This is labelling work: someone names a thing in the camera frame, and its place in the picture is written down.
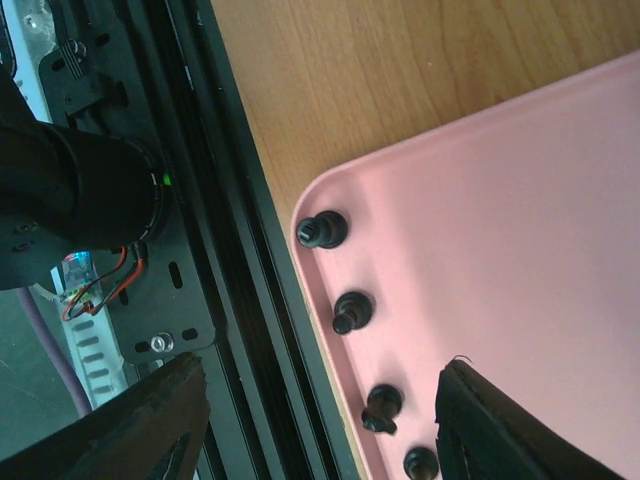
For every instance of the left controller board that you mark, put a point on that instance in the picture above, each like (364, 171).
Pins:
(82, 292)

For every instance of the light blue cable duct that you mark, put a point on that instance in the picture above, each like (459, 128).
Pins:
(96, 357)

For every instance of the black chess piece tray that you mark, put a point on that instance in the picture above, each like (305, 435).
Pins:
(383, 405)
(353, 311)
(326, 230)
(421, 463)

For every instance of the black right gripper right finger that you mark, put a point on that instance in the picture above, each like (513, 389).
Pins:
(484, 434)

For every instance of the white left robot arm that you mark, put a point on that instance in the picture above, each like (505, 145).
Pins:
(81, 167)

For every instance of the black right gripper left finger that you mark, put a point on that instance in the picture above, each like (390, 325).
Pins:
(154, 430)

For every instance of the black aluminium frame rail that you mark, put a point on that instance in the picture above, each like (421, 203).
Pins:
(273, 412)

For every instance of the pink plastic tray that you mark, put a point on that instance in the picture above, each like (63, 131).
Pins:
(510, 238)

